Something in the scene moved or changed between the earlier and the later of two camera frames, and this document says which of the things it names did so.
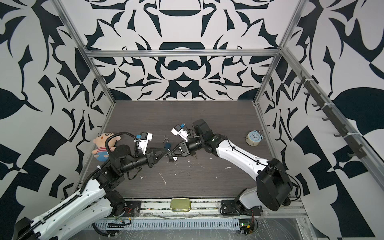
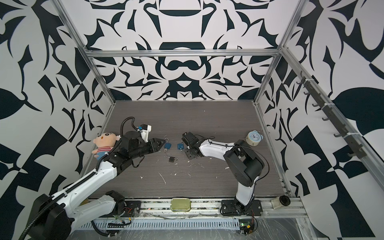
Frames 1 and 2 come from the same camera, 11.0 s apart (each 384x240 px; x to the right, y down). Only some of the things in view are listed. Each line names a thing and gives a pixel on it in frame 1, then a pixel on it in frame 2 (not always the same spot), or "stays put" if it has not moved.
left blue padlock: x=167 y=145 stays put
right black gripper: x=185 y=149 -> x=186 y=151
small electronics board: x=246 y=225 stays put
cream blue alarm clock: x=253 y=137 stays put
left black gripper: x=150 y=159 -> x=151 y=144
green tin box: x=180 y=204 stays put
